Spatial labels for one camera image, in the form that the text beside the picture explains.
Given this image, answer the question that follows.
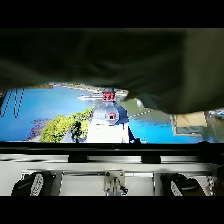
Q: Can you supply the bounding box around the dark green T-shirt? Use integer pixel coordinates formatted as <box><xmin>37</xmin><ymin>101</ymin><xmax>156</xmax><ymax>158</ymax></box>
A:
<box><xmin>0</xmin><ymin>28</ymin><xmax>224</xmax><ymax>115</ymax></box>

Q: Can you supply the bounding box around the silver frame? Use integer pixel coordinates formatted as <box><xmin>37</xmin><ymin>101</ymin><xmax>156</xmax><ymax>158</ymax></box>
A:
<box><xmin>0</xmin><ymin>152</ymin><xmax>224</xmax><ymax>197</ymax></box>

